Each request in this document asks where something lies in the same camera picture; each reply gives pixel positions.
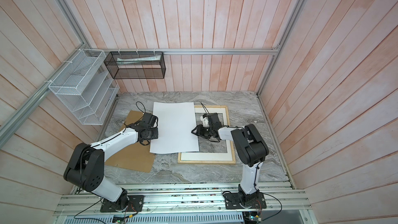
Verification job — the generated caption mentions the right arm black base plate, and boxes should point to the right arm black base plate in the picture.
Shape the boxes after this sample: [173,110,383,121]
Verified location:
[222,191,266,209]

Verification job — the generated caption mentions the white wire mesh shelf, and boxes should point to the white wire mesh shelf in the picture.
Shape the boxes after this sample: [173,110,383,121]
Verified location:
[49,49,119,125]

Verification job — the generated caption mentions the paper sheet inside black basket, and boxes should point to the paper sheet inside black basket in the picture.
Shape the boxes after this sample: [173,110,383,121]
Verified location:
[116,55,162,67]

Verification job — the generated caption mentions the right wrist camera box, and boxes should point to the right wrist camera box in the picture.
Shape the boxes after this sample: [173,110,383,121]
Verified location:
[207,113,222,129]

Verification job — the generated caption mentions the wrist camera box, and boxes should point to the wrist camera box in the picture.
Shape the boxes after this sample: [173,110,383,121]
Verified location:
[207,113,222,129]
[141,113,158,129]

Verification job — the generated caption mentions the aluminium wall rail frame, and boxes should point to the aluminium wall rail frame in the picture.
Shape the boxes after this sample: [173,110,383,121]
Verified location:
[0,0,318,190]

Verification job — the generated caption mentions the brown cardboard backing board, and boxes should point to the brown cardboard backing board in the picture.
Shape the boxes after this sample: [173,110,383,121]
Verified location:
[105,111,155,173]

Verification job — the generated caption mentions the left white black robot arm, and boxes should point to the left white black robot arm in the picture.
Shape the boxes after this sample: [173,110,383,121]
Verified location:
[64,125,159,203]

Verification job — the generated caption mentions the waterfall landscape photo print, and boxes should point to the waterfall landscape photo print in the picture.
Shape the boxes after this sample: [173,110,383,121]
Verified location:
[150,102,199,154]

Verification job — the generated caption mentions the light wooden picture frame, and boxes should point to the light wooden picture frame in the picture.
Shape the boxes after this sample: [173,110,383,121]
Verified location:
[177,105,236,164]

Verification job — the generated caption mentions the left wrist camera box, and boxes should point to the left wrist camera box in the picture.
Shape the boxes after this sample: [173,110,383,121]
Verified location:
[141,113,158,129]

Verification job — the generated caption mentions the black wire mesh basket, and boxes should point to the black wire mesh basket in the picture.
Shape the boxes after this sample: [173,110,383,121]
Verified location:
[104,51,166,79]

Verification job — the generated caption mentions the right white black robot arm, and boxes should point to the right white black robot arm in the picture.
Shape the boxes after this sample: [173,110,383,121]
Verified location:
[191,124,269,209]

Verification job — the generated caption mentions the aluminium slotted base rails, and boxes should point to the aluminium slotted base rails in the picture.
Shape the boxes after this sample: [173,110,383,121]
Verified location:
[52,181,312,224]

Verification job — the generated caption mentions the white photo mat board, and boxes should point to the white photo mat board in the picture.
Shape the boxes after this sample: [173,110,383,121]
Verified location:
[180,107,235,162]

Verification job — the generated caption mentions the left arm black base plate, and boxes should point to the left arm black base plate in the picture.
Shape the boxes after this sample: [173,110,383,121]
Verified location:
[100,195,145,213]

